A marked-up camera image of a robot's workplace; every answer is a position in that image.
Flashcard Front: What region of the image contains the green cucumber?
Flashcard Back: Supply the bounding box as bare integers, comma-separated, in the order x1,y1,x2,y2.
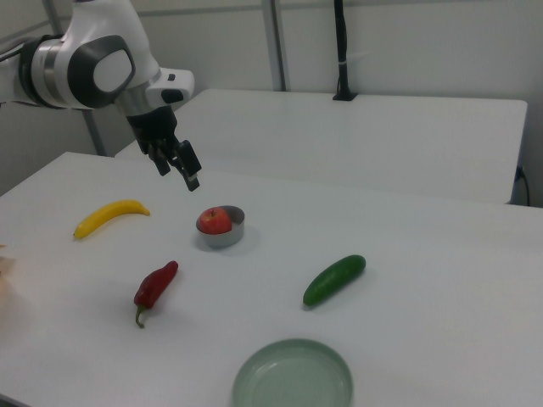
302,254,367,308

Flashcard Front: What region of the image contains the yellow banana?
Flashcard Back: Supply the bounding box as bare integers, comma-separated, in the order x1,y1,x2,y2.
73,198,152,241

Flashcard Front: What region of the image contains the black power cable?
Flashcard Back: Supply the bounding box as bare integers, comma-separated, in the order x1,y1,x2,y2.
514,164,531,208

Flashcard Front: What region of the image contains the pale green plate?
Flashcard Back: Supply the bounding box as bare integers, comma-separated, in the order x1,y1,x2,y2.
231,337,355,407

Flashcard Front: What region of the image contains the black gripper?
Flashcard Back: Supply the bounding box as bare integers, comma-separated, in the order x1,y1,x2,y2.
126,105,202,193

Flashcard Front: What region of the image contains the black clamped pole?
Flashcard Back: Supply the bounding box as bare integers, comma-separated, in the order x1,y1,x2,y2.
332,0,360,102

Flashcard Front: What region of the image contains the red chili pepper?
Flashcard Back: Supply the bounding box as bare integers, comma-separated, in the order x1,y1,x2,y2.
133,259,180,329

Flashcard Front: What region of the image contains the small grey bowl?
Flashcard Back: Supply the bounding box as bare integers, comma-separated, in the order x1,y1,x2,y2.
195,205,246,249

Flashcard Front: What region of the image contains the vertical aluminium wall post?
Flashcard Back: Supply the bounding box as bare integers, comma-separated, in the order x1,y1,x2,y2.
260,0,292,92

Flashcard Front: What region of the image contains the red apple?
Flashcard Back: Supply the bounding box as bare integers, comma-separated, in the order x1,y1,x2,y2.
198,207,233,236

